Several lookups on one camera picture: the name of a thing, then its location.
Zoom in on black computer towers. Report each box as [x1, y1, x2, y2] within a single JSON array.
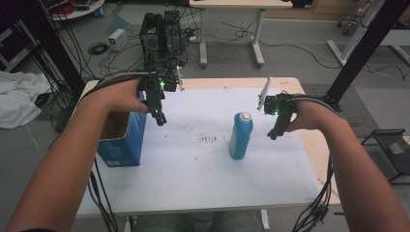
[[138, 10, 186, 71]]

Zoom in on small white box device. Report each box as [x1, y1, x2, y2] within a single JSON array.
[[108, 28, 129, 52]]

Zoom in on white table mat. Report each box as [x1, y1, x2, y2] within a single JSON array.
[[76, 87, 320, 217]]

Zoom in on wooden desk with white legs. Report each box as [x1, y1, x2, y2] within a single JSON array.
[[189, 0, 294, 70]]

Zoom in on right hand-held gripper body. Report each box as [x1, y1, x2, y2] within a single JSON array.
[[256, 76, 298, 130]]

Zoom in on round white table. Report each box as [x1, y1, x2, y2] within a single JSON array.
[[47, 0, 106, 22]]

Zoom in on white metal stand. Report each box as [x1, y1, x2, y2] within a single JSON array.
[[326, 0, 386, 67]]

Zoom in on black metal post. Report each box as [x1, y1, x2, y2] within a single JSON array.
[[323, 0, 410, 112], [30, 0, 86, 98]]

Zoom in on white cloth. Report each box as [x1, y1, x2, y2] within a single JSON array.
[[0, 71, 52, 130]]

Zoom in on hand-held gripper cable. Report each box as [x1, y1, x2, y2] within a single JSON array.
[[291, 96, 337, 114], [81, 71, 153, 98]]

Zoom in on coiled black cable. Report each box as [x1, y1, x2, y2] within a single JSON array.
[[87, 42, 110, 56]]

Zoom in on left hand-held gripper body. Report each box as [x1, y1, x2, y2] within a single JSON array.
[[137, 66, 186, 112]]

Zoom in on person's left hand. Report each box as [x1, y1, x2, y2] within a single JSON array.
[[80, 77, 150, 114]]

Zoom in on left hand-held gripper cable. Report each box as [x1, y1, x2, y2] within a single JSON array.
[[81, 71, 153, 98]]

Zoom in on hanging black cable bundle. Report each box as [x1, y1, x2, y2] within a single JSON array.
[[291, 154, 335, 232], [87, 158, 119, 232]]

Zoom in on black wire rack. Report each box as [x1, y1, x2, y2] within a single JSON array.
[[361, 129, 410, 186]]

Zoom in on blue cardboard box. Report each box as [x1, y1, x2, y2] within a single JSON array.
[[96, 91, 149, 168]]

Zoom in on person's right hand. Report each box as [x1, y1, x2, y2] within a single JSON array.
[[285, 100, 340, 133]]

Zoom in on right hand-held gripper cable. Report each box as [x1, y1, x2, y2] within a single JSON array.
[[291, 96, 337, 114]]

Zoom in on blue bottle with white cap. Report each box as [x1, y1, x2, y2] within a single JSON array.
[[228, 111, 254, 160]]

